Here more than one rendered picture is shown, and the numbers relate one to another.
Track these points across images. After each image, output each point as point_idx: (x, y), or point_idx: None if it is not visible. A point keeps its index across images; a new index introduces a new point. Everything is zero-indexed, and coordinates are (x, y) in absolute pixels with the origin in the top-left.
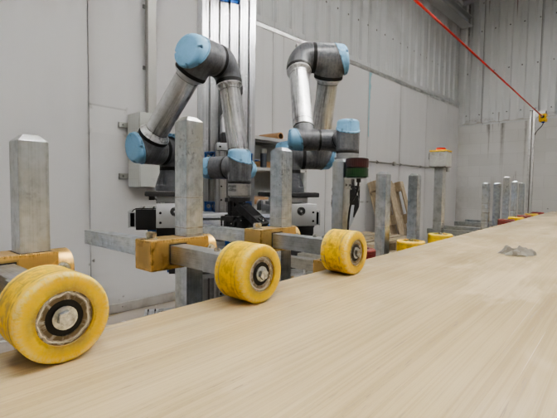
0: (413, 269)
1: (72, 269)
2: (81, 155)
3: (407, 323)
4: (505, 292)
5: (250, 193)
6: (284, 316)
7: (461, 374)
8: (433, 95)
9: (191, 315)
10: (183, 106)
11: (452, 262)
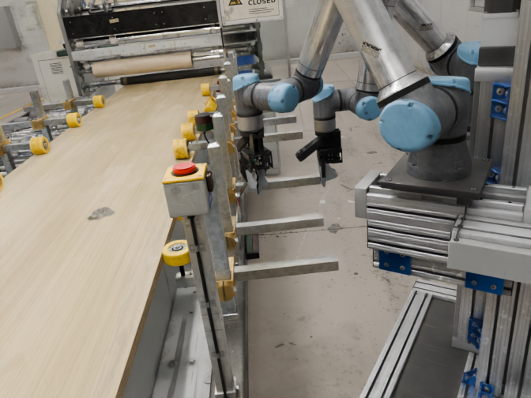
0: (157, 170)
1: (192, 111)
2: None
3: (142, 148)
4: (117, 169)
5: (316, 129)
6: (172, 140)
7: (128, 144)
8: None
9: None
10: (401, 23)
11: (141, 185)
